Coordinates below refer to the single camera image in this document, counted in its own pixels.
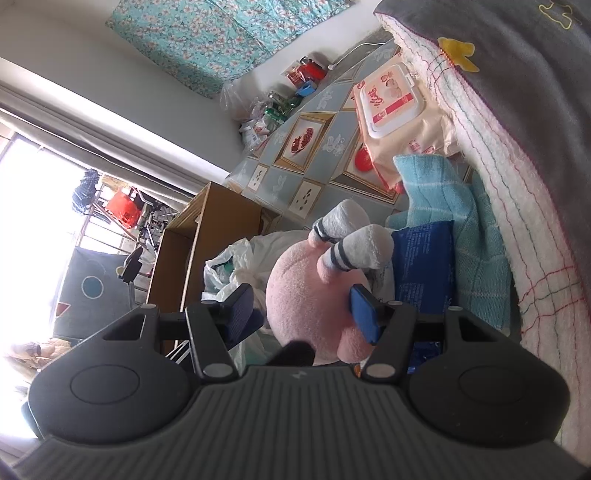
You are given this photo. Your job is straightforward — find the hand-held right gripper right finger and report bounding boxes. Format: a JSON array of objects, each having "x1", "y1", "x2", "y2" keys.
[{"x1": 348, "y1": 284, "x2": 502, "y2": 382}]

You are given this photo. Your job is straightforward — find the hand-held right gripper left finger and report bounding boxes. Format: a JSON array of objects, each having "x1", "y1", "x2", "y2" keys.
[{"x1": 69, "y1": 284, "x2": 256, "y2": 382}]

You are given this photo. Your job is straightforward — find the pink plush toy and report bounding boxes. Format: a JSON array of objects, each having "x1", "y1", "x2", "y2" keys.
[{"x1": 265, "y1": 240, "x2": 393, "y2": 365}]

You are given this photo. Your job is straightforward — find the blue and white tissue packet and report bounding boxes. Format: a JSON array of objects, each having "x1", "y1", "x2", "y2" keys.
[{"x1": 390, "y1": 220, "x2": 458, "y2": 370}]

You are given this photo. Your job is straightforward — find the brown cardboard box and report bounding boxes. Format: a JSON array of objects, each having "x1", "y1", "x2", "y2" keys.
[{"x1": 145, "y1": 181, "x2": 264, "y2": 356}]

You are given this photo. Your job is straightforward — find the light blue checked towel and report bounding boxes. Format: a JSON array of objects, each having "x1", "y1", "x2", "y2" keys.
[{"x1": 385, "y1": 154, "x2": 513, "y2": 328}]

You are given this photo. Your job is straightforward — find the white and green plastic bag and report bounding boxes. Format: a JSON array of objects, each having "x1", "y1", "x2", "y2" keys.
[{"x1": 203, "y1": 231, "x2": 315, "y2": 365}]

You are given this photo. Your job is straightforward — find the grey striped socks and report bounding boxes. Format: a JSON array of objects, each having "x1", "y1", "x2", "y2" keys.
[{"x1": 308, "y1": 199, "x2": 395, "y2": 282}]

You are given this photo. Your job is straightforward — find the black stand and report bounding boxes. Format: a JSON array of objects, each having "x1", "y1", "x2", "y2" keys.
[{"x1": 117, "y1": 247, "x2": 146, "y2": 305}]

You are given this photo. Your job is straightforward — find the wheelchair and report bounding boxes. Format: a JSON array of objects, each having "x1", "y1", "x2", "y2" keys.
[{"x1": 134, "y1": 203, "x2": 181, "y2": 259}]

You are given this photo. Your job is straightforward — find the blue blanket with circles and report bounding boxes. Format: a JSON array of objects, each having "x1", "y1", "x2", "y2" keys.
[{"x1": 53, "y1": 247, "x2": 134, "y2": 340}]

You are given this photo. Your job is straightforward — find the red bag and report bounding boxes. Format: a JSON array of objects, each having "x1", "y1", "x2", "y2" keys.
[{"x1": 106, "y1": 187, "x2": 144, "y2": 227}]

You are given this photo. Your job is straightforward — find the patterned table cover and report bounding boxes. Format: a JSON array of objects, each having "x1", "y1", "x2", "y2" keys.
[{"x1": 226, "y1": 39, "x2": 472, "y2": 232}]

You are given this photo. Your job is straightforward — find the white plaid blanket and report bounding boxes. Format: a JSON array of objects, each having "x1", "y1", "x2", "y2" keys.
[{"x1": 376, "y1": 14, "x2": 591, "y2": 370}]

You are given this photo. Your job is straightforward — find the cluster of small bottles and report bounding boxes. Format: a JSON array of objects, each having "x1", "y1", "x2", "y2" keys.
[{"x1": 240, "y1": 90, "x2": 301, "y2": 144}]

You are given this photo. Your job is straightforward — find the clear plastic bag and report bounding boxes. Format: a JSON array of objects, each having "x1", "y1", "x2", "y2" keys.
[{"x1": 221, "y1": 80, "x2": 273, "y2": 123}]

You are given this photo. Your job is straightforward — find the peach wet wipes packet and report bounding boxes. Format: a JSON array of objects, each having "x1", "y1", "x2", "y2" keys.
[{"x1": 352, "y1": 62, "x2": 462, "y2": 192}]

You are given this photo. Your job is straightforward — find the grey curtain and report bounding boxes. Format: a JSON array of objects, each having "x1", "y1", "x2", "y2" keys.
[{"x1": 0, "y1": 85, "x2": 204, "y2": 199}]

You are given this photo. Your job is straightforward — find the red cans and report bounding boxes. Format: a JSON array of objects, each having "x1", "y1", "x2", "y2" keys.
[{"x1": 286, "y1": 56, "x2": 326, "y2": 86}]

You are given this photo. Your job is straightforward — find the white cable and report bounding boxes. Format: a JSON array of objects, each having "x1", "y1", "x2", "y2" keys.
[{"x1": 330, "y1": 41, "x2": 386, "y2": 70}]

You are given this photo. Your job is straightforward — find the teal floral wall cloth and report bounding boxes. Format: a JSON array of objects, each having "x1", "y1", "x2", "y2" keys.
[{"x1": 105, "y1": 0, "x2": 372, "y2": 100}]

